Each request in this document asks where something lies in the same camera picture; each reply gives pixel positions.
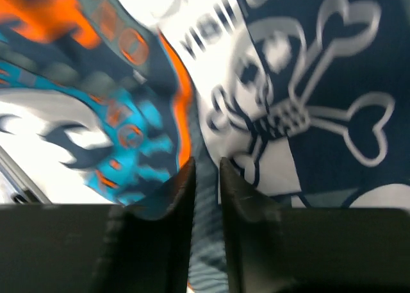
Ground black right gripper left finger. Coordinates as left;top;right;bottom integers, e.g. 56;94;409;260
1;160;196;292

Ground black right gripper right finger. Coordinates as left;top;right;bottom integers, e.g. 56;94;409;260
220;158;409;292

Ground patterned blue orange shorts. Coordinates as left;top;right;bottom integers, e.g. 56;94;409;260
1;0;409;292

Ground aluminium mounting rail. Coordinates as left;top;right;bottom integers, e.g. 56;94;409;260
1;148;51;204

